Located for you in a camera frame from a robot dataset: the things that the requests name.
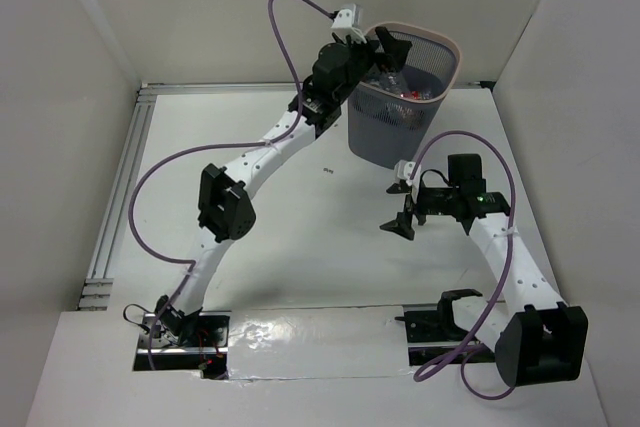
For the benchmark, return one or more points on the clear unlabelled plastic bottle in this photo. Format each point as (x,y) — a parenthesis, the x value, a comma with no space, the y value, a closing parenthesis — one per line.
(389,81)

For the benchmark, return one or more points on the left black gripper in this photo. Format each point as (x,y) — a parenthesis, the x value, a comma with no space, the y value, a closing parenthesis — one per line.
(372,51)

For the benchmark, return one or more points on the shiny tape sheet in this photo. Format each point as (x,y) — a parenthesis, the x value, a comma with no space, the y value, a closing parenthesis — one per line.
(317,344)

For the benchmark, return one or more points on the grey mesh waste bin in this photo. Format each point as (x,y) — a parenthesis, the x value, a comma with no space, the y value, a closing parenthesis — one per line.
(377,132)

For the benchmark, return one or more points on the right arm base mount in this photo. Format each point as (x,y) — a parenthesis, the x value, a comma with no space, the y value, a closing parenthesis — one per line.
(431,330)

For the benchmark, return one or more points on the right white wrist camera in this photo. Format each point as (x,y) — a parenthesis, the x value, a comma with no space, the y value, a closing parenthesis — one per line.
(403,172)

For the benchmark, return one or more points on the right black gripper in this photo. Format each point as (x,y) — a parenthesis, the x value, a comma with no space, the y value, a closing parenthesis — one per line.
(402,225)

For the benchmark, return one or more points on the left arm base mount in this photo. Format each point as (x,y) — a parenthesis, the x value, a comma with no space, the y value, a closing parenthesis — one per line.
(202,348)

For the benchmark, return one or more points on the red label water bottle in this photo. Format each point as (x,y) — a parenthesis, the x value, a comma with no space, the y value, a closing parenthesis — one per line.
(418,103)

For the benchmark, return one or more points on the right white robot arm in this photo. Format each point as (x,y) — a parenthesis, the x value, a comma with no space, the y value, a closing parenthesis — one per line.
(539,338)

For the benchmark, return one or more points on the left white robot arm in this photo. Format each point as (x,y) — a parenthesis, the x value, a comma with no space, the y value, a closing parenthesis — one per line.
(226,212)

